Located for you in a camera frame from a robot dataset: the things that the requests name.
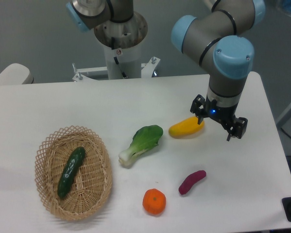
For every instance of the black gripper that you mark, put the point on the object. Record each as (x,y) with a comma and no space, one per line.
(224,115)

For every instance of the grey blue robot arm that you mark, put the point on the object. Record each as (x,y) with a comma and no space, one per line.
(214,43)

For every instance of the green cucumber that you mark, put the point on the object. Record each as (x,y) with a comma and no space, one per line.
(70,170)

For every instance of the woven wicker basket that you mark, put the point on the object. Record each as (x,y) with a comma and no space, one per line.
(93,182)

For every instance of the yellow mango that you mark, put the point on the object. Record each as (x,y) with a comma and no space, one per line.
(186,127)

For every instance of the purple sweet potato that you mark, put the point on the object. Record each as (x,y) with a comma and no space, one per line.
(190,181)

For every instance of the green bok choy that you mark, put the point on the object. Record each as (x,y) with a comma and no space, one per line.
(145,139)

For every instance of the orange tangerine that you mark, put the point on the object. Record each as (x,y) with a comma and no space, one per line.
(154,201)

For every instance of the white chair armrest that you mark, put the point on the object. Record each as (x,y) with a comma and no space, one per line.
(16,74)

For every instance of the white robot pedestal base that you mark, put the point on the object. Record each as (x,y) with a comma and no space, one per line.
(121,43)

